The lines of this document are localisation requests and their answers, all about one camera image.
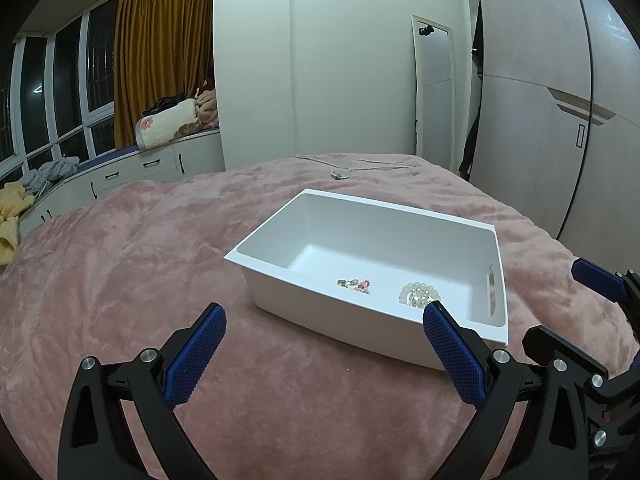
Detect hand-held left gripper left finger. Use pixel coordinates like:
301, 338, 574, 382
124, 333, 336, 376
58, 302, 228, 480

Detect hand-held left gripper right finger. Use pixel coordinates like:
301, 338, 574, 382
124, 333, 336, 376
422, 300, 597, 480

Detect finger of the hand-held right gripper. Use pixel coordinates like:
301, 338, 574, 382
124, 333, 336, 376
571, 257, 640, 306
522, 324, 610, 378

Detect white plastic tray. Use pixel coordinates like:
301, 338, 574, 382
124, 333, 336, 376
223, 188, 510, 372

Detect pink fleece blanket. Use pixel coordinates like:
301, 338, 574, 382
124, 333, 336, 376
0, 153, 640, 480

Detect grey wardrobe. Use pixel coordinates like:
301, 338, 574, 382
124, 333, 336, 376
464, 0, 640, 252

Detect dark hanging clothes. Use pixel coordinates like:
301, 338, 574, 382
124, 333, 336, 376
458, 15, 485, 180

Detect white drawer cabinet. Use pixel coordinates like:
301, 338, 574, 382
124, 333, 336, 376
14, 127, 227, 242

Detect white clothes hanger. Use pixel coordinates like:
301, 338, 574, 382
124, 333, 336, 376
294, 153, 417, 182

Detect purple bench cushion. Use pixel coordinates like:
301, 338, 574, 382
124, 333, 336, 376
74, 144, 147, 172

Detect yellow fleece blanket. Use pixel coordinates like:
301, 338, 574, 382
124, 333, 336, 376
0, 181, 37, 267

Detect rolled cream floral blanket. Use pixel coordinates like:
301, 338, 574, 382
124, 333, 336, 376
135, 98, 202, 151

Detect white framed standing mirror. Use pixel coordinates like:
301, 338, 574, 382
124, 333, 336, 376
410, 13, 457, 174

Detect grey clothes pile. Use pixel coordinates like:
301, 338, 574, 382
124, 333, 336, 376
22, 156, 81, 197

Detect pink clothes pile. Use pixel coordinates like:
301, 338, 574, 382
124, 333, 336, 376
193, 78, 221, 131

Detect dark clothes pile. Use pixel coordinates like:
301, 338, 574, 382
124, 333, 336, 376
142, 92, 187, 116

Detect window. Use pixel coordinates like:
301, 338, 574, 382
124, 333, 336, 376
0, 6, 122, 177

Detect mustard yellow curtain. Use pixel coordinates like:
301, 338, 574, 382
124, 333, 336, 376
113, 0, 217, 152

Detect pearl bead bracelet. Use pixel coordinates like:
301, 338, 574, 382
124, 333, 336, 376
398, 281, 442, 310

